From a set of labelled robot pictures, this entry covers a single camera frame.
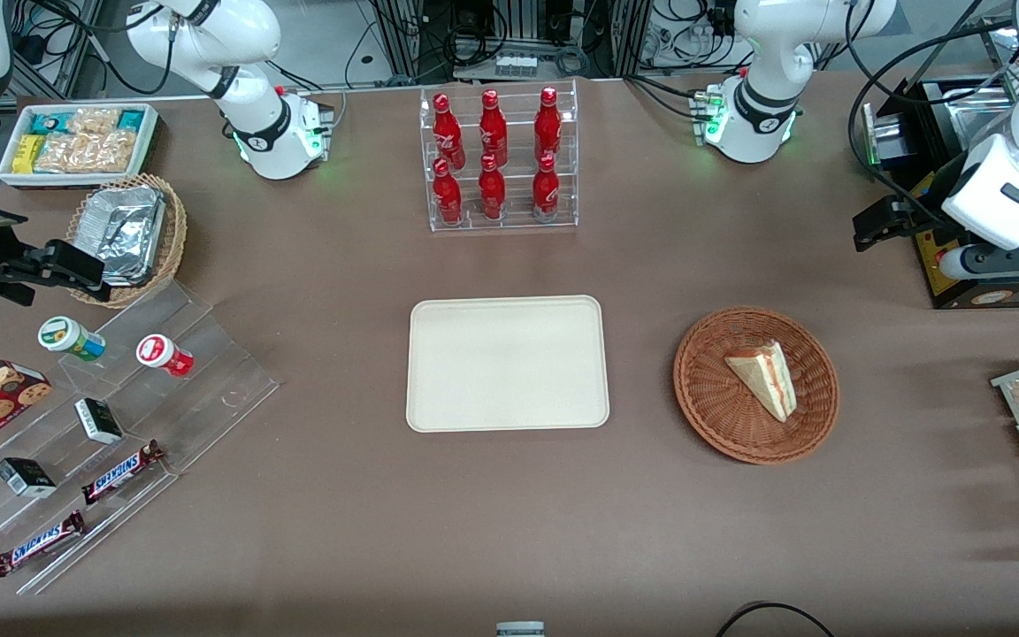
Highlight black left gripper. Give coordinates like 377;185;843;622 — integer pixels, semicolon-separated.
853;159;1019;280

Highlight triangle sandwich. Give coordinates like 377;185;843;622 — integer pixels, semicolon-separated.
724;341;798;423

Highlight light oval wicker basket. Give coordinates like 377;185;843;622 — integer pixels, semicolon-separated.
65;173;188;309

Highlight brown round wicker basket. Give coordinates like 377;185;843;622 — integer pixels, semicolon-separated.
673;306;840;465

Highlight cream rectangular tray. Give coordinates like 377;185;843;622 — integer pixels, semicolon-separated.
406;295;610;434

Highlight green lidded yoghurt cup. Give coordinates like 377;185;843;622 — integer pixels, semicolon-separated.
38;316;107;362

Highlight silver foil packets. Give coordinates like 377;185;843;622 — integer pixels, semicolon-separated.
76;186;167;288

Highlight yellow snack packet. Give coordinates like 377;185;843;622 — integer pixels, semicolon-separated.
11;134;46;174

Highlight grey power supply unit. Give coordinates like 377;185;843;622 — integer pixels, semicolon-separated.
863;102;917;171

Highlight large clear cracker bag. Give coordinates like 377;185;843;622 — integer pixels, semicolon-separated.
34;131;137;174

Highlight black control box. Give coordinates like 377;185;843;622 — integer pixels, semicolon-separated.
903;75;1019;311

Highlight steel pan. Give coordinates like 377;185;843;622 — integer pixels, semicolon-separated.
952;84;1019;151

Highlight red lidded yoghurt cup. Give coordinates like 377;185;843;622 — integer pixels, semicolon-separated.
136;334;195;379

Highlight small black carton box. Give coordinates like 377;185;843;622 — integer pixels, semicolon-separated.
74;397;124;445
0;457;57;498

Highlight small clear cracker bag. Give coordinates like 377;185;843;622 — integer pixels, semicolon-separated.
67;108;121;135

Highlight white plastic snack bin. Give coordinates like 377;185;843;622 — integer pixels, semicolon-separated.
0;103;159;189

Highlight clear acrylic stepped shelf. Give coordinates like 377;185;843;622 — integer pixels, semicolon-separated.
0;276;280;595

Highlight brown Snickers bar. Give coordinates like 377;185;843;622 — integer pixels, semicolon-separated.
80;440;165;506
0;510;88;578

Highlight red cola bottle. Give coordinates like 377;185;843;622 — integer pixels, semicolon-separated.
479;154;507;220
534;86;562;163
433;93;466;171
433;158;464;225
479;89;509;167
532;152;561;219

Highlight clear acrylic bottle rack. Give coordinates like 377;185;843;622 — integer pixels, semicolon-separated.
419;78;579;233

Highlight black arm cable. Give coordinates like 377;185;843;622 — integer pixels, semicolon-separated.
846;0;1019;240

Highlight black floor cable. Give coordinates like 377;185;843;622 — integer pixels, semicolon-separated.
715;602;838;637

